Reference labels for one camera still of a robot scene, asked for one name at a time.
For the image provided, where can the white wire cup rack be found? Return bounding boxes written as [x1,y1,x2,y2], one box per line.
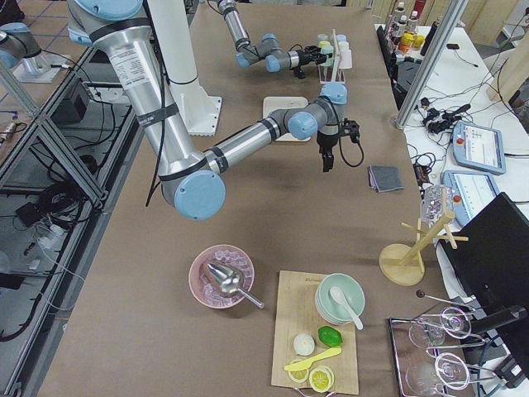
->
[317,30,346,84]

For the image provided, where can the pink bowl with ice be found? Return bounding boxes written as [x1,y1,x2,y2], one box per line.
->
[188,245,255,309]

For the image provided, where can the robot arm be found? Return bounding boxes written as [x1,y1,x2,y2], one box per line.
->
[68,1,347,220]
[216,0,329,79]

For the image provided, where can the blue teach pendant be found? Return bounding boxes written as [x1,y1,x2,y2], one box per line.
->
[441,170,500,227]
[452,121,507,175]

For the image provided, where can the black wire glass rack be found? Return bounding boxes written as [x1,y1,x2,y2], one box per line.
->
[388,289,506,396]

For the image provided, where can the metal ice scoop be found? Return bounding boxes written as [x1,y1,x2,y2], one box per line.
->
[206,260,265,309]

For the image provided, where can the black monitor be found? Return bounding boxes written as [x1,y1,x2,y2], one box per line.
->
[437,191,529,344]

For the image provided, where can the cream cup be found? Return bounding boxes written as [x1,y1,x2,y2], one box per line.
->
[338,41,350,51]

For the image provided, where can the white rabbit serving tray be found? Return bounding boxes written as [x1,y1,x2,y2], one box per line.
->
[262,96,311,144]

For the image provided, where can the green cup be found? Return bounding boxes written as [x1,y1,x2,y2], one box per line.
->
[317,44,334,67]

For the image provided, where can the wooden mug tree stand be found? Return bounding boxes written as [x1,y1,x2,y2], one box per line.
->
[379,191,470,286]

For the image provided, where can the aluminium frame post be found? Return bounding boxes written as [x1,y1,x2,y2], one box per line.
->
[394,0,469,130]

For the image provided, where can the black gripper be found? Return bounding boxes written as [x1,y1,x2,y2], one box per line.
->
[296,45,326,79]
[317,126,341,172]

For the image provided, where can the green bowl stack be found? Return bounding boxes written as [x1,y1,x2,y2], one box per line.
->
[315,272,367,326]

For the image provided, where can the bamboo cutting board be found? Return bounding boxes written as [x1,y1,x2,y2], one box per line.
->
[271,270,360,395]

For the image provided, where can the yellow plastic knife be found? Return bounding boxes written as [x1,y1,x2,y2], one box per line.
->
[284,347,342,371]

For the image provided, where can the white ceramic spoon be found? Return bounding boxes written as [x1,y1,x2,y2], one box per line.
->
[330,286,364,331]

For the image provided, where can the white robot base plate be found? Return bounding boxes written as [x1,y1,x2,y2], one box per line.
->
[169,81,222,136]

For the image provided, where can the grey folded cloth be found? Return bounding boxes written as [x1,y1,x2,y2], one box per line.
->
[368,165,403,193]

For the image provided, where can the green lime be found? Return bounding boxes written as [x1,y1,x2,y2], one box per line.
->
[317,326,343,347]

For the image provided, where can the lemon slice stack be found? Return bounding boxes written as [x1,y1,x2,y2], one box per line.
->
[308,366,335,393]

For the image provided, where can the pink cup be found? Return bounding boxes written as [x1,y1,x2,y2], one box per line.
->
[338,49,353,70]

